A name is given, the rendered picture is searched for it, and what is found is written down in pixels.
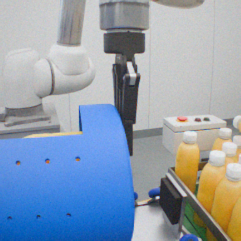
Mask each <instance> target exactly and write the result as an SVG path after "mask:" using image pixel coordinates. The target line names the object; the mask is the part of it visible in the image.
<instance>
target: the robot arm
mask: <svg viewBox="0 0 241 241"><path fill-rule="evenodd" d="M86 1H87V0H60V13H59V18H58V31H57V41H56V43H55V44H54V45H53V46H51V48H50V51H49V54H48V56H47V58H40V54H39V53H38V52H37V51H36V50H34V49H32V48H24V49H18V50H14V51H9V52H8V55H7V57H6V58H5V59H4V63H3V67H2V72H1V76H2V77H1V83H2V86H1V87H2V91H3V100H4V106H5V110H4V111H2V112H0V121H5V122H4V126H5V127H11V126H15V125H19V124H29V123H33V122H39V121H49V120H50V119H51V117H50V115H48V114H47V113H46V112H45V111H44V110H43V103H42V99H43V98H45V97H47V96H51V95H61V94H69V93H72V92H77V91H79V90H83V89H85V88H86V87H88V86H89V85H90V84H91V83H92V82H93V80H94V79H95V74H96V71H95V66H94V63H93V62H92V59H91V58H89V57H88V56H87V50H86V49H85V47H84V46H83V45H82V44H81V40H82V30H83V21H84V15H85V6H86ZM149 1H152V2H155V3H158V4H160V5H163V6H167V7H171V8H178V9H191V8H197V7H198V6H201V5H202V4H203V2H205V1H206V0H99V13H100V14H99V27H100V29H101V30H103V31H106V33H104V41H103V48H104V53H106V54H115V61H114V64H112V74H113V91H114V107H115V108H116V109H117V111H118V113H119V115H120V117H121V119H122V125H123V128H124V132H125V135H126V139H127V145H128V149H129V155H130V156H133V124H135V123H136V112H137V98H138V90H139V83H140V80H141V74H140V73H138V72H137V65H136V61H135V57H134V56H135V54H143V53H144V52H145V51H146V48H145V35H146V34H145V33H143V32H142V31H146V30H148V29H149V19H150V17H149V7H150V2H149Z"/></svg>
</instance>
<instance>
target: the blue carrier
mask: <svg viewBox="0 0 241 241"><path fill-rule="evenodd" d="M78 118H79V131H83V134H79V135H64V136H50V137H29V138H22V139H3V140H1V139H0V241H132V238H133V235H134V224H135V205H134V188H133V181H132V166H131V159H130V155H129V149H128V145H127V139H126V135H125V132H124V128H123V125H122V119H121V117H120V115H119V113H118V111H117V109H116V108H115V107H114V106H113V105H112V104H94V105H79V106H78ZM76 159H80V160H79V161H76ZM47 161H50V163H48V164H47V163H46V162H47ZM18 162H20V165H17V164H18ZM67 213H69V215H67ZM37 215H40V217H37ZM9 217H11V218H9Z"/></svg>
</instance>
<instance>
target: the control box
mask: <svg viewBox="0 0 241 241"><path fill-rule="evenodd" d="M195 117H197V118H201V121H195ZM204 117H209V118H210V120H203V118H204ZM187 118H188V119H187V120H185V121H179V119H177V117H164V120H163V123H164V124H163V146H165V147H166V148H167V149H168V151H169V152H170V153H171V154H172V155H175V154H176V152H177V150H178V147H179V145H180V144H181V143H182V142H183V133H184V132H186V131H192V132H195V133H197V139H196V140H197V142H196V143H197V145H198V146H199V148H200V152H203V151H207V150H212V147H213V144H214V142H215V140H216V139H217V138H218V135H219V130H220V129H221V128H226V124H227V123H226V122H225V121H224V120H222V119H219V118H217V117H215V116H214V115H211V114H210V115H196V116H187Z"/></svg>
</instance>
